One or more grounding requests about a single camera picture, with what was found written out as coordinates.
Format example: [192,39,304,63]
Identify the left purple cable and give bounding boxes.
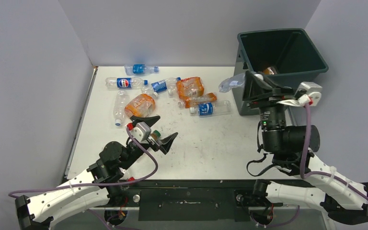
[8,125,159,230]

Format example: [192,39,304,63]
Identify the dark green trash bin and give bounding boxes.
[231,28,329,116]

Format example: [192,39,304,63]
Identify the flat orange label bottle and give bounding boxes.
[177,92,218,108]

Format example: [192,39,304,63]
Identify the crushed clear water bottle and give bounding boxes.
[218,72,247,93]

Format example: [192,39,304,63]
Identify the aluminium rail frame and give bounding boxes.
[43,187,337,230]

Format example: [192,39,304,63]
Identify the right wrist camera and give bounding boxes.
[294,81,322,107]

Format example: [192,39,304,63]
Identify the pepsi bottle blue cap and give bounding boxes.
[105,77,148,90]

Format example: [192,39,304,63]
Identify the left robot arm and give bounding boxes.
[15,115,178,230]

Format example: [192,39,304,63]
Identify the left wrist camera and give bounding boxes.
[127,122,151,143]

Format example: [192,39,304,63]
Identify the clear unlabelled bottle blue cap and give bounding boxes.
[113,90,130,127]

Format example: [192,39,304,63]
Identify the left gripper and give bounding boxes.
[120,116,177,170]

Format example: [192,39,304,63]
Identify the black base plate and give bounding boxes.
[103,188,271,222]

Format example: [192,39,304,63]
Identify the clear bottle blue label tilted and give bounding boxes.
[141,77,181,97]

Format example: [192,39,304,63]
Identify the large orange label bottle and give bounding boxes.
[167,77,205,99]

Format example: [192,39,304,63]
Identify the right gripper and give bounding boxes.
[240,71,293,150]

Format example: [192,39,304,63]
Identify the white knob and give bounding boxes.
[132,194,140,203]

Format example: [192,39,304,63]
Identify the purple cable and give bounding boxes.
[8,125,159,230]
[299,101,368,224]

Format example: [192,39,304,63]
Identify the orange juice bottle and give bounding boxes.
[263,66,278,75]

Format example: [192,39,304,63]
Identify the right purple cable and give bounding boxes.
[299,101,368,224]

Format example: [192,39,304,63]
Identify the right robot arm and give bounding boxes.
[243,71,368,225]

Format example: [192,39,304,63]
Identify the clear bottle blue label far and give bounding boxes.
[124,64,159,76]

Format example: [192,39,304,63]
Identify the clear bottle blue label right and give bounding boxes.
[189,100,231,117]

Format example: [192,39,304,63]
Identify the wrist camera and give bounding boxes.
[127,122,151,143]
[294,81,322,107]

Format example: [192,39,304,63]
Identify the orange label crushed bottle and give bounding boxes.
[124,93,158,118]

